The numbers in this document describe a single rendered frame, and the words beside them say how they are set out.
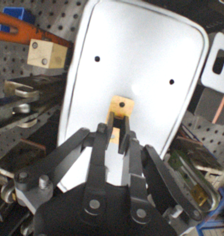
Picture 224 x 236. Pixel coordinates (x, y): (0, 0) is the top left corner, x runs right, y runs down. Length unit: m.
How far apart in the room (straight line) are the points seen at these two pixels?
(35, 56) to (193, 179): 0.31
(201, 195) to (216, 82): 0.19
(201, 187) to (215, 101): 0.17
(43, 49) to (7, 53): 0.54
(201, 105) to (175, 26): 0.16
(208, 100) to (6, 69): 0.74
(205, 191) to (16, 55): 0.74
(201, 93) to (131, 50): 0.16
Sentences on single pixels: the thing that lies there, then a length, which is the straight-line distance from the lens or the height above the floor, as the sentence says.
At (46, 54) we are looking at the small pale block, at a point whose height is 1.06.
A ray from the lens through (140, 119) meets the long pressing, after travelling 0.26.
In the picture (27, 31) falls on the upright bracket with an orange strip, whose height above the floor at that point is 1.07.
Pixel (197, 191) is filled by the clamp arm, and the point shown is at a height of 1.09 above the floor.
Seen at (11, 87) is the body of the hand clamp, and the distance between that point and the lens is 0.25.
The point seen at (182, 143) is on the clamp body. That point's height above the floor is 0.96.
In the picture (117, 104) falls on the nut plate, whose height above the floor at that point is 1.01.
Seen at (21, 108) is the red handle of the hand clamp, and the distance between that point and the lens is 0.22.
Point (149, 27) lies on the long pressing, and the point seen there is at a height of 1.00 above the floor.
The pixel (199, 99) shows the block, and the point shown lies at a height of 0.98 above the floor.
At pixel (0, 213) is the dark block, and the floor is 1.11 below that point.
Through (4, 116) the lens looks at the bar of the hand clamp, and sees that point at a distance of 0.21.
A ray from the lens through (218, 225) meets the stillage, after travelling 2.99.
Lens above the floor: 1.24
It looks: 70 degrees down
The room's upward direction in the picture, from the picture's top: 170 degrees counter-clockwise
